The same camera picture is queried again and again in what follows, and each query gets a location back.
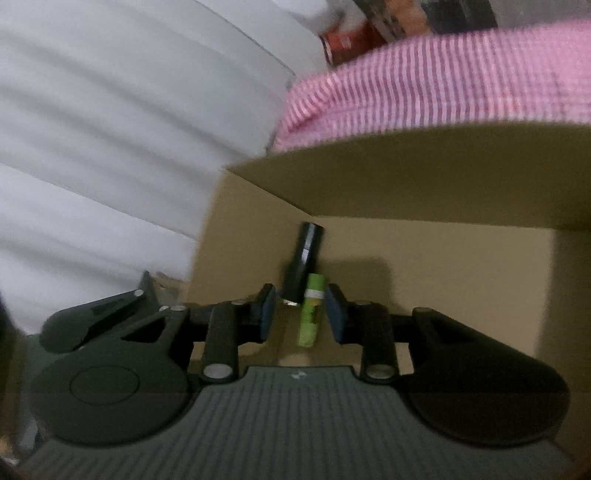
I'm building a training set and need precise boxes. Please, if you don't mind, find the brown cardboard box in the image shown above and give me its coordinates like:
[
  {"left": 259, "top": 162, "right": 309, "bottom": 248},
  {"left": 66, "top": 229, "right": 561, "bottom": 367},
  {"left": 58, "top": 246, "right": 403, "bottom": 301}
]
[{"left": 187, "top": 121, "right": 591, "bottom": 467}]

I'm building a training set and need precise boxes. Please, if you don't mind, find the pink checked cloth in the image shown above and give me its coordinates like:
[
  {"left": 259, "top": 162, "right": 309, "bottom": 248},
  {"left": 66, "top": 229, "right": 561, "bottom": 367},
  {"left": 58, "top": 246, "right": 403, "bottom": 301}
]
[{"left": 268, "top": 18, "right": 591, "bottom": 153}]

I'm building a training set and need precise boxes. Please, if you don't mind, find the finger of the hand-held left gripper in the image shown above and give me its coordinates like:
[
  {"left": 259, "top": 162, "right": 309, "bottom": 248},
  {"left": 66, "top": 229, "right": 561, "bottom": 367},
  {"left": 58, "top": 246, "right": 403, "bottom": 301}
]
[{"left": 39, "top": 270, "right": 162, "bottom": 355}]

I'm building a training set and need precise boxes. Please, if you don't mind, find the black tube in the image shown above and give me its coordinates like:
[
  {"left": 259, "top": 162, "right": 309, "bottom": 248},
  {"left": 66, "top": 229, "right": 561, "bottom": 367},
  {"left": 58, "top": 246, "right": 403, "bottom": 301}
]
[{"left": 283, "top": 222, "right": 326, "bottom": 306}]

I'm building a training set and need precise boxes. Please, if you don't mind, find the green tube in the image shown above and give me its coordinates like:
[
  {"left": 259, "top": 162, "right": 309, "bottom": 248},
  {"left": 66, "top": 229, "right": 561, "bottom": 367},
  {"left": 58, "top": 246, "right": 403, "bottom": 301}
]
[{"left": 297, "top": 273, "right": 327, "bottom": 348}]

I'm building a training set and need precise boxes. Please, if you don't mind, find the white curtain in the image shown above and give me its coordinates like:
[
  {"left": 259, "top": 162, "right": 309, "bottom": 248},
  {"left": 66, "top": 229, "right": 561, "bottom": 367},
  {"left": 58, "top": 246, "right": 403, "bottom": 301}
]
[{"left": 0, "top": 0, "right": 352, "bottom": 333}]

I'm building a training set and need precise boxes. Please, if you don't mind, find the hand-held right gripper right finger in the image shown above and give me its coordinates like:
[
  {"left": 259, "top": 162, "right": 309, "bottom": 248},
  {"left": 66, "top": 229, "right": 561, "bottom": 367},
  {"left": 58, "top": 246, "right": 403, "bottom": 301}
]
[{"left": 324, "top": 282, "right": 496, "bottom": 385}]

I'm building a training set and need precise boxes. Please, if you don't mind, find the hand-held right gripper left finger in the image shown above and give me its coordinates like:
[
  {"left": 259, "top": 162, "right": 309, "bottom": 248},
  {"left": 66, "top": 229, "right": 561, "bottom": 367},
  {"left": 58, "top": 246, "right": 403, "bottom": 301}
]
[{"left": 121, "top": 282, "right": 279, "bottom": 385}]

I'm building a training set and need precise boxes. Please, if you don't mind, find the red can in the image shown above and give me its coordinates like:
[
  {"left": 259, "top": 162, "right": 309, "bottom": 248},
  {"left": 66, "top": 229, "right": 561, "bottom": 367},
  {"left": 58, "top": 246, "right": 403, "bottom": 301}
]
[{"left": 320, "top": 21, "right": 393, "bottom": 65}]

